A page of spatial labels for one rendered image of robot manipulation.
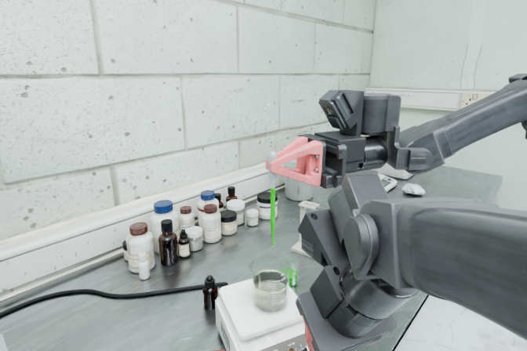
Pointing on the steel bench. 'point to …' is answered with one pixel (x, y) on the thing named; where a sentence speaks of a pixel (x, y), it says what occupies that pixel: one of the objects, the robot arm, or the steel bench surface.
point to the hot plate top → (241, 301)
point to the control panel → (289, 345)
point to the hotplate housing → (230, 339)
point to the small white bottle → (143, 266)
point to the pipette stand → (300, 222)
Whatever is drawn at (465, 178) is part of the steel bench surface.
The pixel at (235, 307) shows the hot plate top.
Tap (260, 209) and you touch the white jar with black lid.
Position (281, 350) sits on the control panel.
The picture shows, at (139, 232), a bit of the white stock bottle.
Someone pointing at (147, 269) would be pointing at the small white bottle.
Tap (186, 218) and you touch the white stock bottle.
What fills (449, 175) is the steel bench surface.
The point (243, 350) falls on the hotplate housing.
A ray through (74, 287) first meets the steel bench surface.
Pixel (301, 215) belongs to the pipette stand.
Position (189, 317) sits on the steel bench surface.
